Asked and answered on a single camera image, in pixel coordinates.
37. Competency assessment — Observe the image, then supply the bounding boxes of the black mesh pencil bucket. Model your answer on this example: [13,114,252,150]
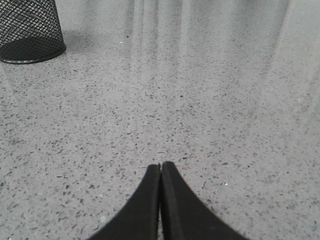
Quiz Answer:
[0,0,66,65]

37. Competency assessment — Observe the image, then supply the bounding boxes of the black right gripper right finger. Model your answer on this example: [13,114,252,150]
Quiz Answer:
[160,161,245,240]

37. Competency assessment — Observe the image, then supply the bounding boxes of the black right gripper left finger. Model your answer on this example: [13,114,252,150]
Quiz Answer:
[90,164,161,240]

